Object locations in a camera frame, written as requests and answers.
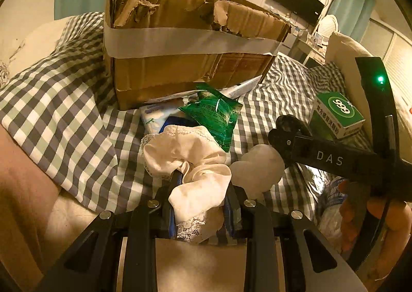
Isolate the white lace cloth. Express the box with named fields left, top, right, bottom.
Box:
left=142, top=124, right=232, bottom=244

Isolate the green 999 medicine box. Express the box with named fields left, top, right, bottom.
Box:
left=309, top=92, right=365, bottom=140

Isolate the white tube packet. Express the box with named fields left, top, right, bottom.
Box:
left=145, top=75, right=263, bottom=104

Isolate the person's right hand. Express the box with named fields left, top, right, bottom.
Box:
left=337, top=178, right=412, bottom=283

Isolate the white round cotton pad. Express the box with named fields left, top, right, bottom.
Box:
left=230, top=144, right=285, bottom=199

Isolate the clear plastic bag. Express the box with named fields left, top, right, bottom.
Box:
left=315, top=171, right=347, bottom=253

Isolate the white tissue packet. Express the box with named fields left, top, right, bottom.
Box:
left=140, top=99, right=197, bottom=134

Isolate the green foil snack packet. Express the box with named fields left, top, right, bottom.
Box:
left=179, top=82, right=243, bottom=152

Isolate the cream pillow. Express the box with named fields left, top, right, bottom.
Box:
left=325, top=31, right=412, bottom=164

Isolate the gingham checked bed cover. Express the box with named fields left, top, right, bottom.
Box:
left=0, top=11, right=371, bottom=244

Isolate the white round mirror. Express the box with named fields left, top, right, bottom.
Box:
left=316, top=14, right=339, bottom=44

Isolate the teal window curtain right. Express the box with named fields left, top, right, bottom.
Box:
left=328, top=0, right=376, bottom=41

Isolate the torn brown cardboard box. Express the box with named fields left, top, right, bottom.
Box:
left=103, top=0, right=290, bottom=110

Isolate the floral white pillow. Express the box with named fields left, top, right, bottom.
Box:
left=1, top=16, right=72, bottom=87

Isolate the black wall television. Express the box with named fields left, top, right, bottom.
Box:
left=274, top=0, right=325, bottom=26

